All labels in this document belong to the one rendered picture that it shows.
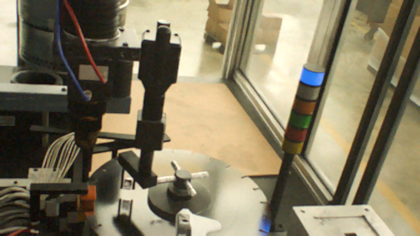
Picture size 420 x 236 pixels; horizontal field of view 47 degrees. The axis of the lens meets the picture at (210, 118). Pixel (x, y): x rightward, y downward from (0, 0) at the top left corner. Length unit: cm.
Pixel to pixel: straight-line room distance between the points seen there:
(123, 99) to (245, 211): 33
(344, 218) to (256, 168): 41
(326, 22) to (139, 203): 71
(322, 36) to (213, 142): 44
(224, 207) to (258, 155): 58
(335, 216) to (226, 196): 24
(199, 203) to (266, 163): 59
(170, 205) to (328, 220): 34
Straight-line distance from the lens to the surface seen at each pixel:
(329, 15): 129
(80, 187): 81
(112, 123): 146
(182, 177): 82
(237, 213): 85
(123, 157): 81
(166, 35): 63
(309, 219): 98
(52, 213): 86
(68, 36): 67
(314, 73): 96
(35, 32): 140
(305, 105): 98
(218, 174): 94
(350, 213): 104
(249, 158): 140
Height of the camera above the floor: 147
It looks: 27 degrees down
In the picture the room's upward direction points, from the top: 11 degrees clockwise
